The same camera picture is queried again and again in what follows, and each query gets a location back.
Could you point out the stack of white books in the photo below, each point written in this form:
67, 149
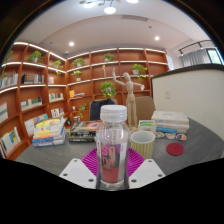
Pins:
170, 120

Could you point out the small round patterned sticker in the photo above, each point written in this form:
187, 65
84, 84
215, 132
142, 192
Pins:
160, 135
170, 136

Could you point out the small green-white box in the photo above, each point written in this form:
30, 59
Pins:
147, 126

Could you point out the stack of colourful books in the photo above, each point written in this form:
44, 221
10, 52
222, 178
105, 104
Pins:
49, 132

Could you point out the black curtain rail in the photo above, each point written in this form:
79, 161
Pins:
195, 45

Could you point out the blue-orange round sticker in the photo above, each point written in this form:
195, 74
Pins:
181, 137

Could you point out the recessed ceiling light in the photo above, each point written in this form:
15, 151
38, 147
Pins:
71, 43
156, 38

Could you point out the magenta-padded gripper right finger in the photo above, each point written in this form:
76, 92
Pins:
146, 171

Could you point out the yellow-green striped mug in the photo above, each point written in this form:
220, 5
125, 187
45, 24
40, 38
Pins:
143, 145

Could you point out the stack of dark books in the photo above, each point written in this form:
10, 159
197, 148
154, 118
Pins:
83, 130

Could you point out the ceiling air vent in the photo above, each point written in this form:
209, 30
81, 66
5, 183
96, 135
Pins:
134, 18

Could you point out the multi-bulb ceiling lamp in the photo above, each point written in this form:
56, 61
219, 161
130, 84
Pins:
109, 10

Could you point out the grey curtain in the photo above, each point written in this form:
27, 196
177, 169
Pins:
195, 59

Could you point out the flat round red coaster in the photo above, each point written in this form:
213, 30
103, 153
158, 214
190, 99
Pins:
175, 149

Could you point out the window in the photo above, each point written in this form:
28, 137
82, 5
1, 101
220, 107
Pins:
215, 56

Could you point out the orange wooden shelf unit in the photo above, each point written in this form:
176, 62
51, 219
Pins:
36, 90

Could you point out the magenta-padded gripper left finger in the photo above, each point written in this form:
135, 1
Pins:
78, 171

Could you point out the dark blue office chair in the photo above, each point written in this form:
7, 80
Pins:
95, 110

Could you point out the wooden artist mannequin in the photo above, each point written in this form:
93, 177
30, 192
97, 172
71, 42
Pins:
130, 96

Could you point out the clear plastic bottle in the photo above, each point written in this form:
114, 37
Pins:
112, 133

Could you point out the white wall switch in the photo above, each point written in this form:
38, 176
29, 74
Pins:
167, 94

